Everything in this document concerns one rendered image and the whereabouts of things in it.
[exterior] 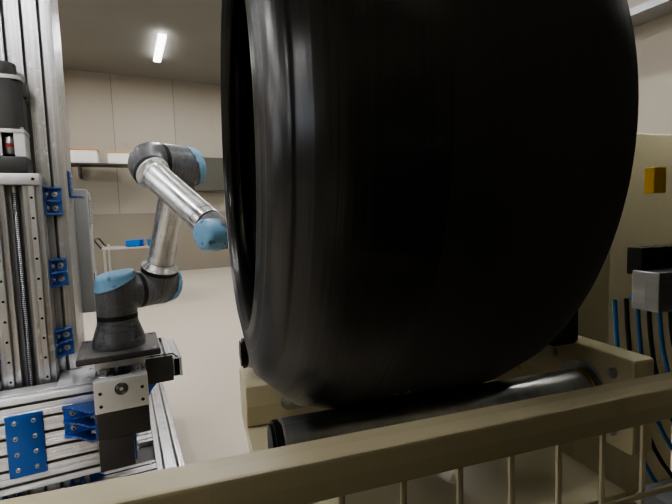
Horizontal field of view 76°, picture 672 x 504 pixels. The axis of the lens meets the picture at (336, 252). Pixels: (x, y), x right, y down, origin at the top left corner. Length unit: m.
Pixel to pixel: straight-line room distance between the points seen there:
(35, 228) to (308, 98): 1.35
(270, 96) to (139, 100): 10.26
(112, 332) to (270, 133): 1.24
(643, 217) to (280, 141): 1.09
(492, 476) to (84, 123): 10.18
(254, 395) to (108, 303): 0.89
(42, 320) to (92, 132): 8.93
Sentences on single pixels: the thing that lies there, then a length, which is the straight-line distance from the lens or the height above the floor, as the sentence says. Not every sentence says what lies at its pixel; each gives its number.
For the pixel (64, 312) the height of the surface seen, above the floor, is 0.81.
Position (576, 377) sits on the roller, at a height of 0.92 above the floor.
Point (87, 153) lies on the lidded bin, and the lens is 9.66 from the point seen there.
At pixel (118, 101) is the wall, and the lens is 10.51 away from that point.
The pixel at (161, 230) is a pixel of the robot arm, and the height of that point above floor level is 1.07.
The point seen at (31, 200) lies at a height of 1.17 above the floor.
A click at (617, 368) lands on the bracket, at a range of 0.53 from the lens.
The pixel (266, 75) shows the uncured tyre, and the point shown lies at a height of 1.19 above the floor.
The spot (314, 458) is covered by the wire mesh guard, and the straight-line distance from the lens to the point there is 0.20.
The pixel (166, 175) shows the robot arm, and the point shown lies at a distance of 1.23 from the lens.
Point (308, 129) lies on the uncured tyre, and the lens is 0.26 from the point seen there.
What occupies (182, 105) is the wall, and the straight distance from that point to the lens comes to 10.61.
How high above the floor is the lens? 1.10
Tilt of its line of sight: 5 degrees down
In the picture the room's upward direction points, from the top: 2 degrees counter-clockwise
